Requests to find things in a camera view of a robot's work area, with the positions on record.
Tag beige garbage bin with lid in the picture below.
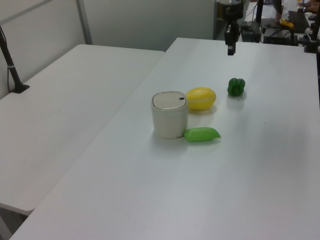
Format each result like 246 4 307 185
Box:
150 90 190 140

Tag black electronics unit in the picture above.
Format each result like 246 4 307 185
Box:
261 24 300 46

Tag green toy bell pepper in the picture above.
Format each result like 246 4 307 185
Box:
227 77 247 97

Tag black clamp stand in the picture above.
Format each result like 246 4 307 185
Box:
303 21 320 54

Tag yellow striped toy melon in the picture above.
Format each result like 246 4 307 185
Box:
185 86 217 111

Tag black monitor pole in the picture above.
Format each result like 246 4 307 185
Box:
255 0 264 26

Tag grey cabinet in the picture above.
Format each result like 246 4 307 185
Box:
212 0 227 41

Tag black camera pole with clamp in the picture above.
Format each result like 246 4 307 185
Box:
0 24 30 95

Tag light green toy pea pod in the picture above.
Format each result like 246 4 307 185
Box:
183 127 222 143

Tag black equipment box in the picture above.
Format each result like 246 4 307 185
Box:
240 21 262 44

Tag yellow tool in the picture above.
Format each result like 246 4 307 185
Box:
279 18 295 28

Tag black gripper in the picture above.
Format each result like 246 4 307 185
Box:
224 4 245 56

